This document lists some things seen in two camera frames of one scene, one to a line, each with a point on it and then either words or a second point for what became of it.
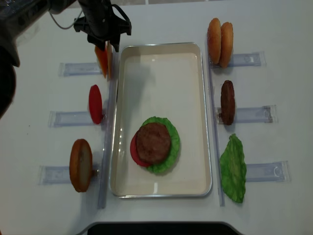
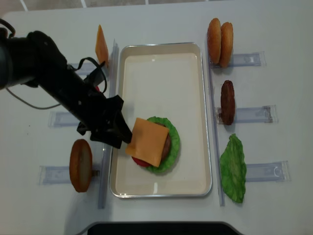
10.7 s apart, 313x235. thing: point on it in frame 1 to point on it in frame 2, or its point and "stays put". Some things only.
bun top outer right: (214, 40) stays put
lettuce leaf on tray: (165, 166) stays put
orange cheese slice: (109, 60) to (148, 141)
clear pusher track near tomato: (68, 119) stays put
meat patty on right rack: (228, 103) stays put
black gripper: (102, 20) to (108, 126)
